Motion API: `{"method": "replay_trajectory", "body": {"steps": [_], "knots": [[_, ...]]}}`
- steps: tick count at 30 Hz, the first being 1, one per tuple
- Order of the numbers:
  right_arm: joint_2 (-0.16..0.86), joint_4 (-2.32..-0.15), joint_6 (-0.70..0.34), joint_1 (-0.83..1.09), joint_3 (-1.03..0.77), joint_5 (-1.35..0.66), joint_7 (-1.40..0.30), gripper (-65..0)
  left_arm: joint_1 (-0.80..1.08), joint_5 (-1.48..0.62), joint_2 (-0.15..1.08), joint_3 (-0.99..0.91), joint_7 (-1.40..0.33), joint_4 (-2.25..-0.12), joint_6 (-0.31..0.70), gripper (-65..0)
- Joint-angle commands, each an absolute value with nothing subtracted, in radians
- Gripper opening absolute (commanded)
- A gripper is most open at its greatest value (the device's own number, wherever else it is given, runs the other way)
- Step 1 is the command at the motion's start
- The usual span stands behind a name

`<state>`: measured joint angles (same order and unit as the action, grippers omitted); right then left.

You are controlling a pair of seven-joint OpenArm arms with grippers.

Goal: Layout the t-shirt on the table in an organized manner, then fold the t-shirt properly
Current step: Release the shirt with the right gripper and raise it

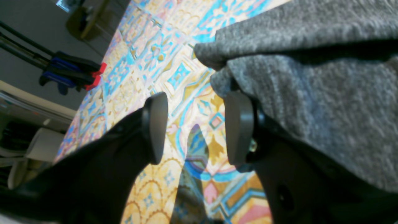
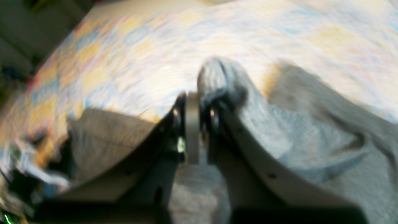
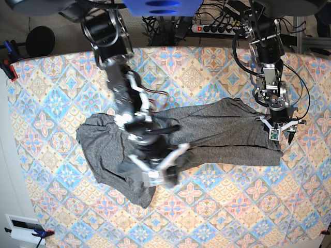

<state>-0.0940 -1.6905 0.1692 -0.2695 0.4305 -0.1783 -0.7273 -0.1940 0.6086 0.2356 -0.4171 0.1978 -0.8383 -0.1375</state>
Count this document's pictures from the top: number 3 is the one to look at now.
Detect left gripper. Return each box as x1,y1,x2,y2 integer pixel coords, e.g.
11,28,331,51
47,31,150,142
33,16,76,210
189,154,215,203
259,103,307,144

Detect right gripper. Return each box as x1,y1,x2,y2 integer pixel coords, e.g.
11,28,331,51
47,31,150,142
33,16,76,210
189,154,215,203
127,137,191,188

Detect grey t-shirt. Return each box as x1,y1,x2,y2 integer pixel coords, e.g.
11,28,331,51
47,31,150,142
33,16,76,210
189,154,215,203
76,98,283,208

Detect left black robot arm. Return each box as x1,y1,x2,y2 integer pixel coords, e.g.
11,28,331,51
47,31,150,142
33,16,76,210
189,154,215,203
232,1,306,143

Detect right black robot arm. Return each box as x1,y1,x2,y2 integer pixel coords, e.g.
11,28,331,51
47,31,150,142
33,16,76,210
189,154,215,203
81,8,190,188

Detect patterned colourful tablecloth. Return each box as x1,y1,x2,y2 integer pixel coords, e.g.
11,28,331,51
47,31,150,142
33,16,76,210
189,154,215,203
6,52,330,247

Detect black power strip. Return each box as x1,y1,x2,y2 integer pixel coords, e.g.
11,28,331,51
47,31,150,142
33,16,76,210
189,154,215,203
191,24,240,35

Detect orange blue corner clamp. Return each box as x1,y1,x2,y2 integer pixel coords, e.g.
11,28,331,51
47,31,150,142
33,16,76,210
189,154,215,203
4,227,54,247

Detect black round stool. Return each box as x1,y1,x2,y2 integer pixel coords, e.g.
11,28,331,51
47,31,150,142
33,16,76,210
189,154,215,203
25,26,55,57

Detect red blue table clamp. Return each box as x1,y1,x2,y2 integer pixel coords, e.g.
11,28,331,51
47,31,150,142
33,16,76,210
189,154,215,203
1,40,22,82

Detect white wall outlet box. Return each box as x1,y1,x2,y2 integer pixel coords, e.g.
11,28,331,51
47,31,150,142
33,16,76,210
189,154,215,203
5,214,43,245

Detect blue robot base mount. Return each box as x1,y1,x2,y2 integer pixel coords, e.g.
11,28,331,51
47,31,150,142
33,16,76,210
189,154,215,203
123,0,203,17

